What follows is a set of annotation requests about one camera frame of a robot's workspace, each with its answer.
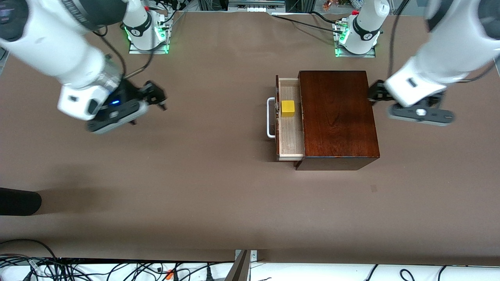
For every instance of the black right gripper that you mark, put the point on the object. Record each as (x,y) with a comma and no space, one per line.
(131,95)

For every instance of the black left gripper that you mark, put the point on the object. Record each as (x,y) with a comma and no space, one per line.
(377,93)

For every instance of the yellow wooden block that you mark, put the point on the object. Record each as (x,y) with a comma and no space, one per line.
(288,108)

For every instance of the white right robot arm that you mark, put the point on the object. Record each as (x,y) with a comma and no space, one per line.
(50,47)

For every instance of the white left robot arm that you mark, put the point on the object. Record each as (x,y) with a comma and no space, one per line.
(449,50)

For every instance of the dark brown wooden cabinet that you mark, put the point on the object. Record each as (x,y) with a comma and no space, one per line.
(336,113)

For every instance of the black cylinder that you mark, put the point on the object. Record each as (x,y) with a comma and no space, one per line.
(17,201)

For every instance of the grey metal strut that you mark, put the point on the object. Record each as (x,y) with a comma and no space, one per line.
(239,270)

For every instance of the metal base plate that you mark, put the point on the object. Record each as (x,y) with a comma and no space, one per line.
(343,55)
(134,51)

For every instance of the silver aluminium frame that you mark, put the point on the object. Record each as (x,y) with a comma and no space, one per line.
(256,6)

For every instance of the small metal bracket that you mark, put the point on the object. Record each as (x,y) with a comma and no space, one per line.
(254,255)

